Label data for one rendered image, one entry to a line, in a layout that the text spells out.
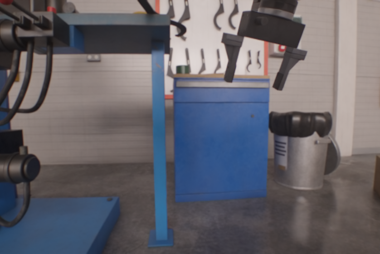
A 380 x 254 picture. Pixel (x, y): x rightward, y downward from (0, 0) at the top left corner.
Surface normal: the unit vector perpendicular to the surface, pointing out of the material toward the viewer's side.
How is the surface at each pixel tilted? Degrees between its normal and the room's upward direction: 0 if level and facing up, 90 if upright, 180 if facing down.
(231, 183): 90
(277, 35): 114
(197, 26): 90
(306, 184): 93
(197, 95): 90
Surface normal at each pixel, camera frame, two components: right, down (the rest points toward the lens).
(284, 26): 0.13, 0.48
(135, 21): 0.10, 0.08
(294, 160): -0.59, 0.12
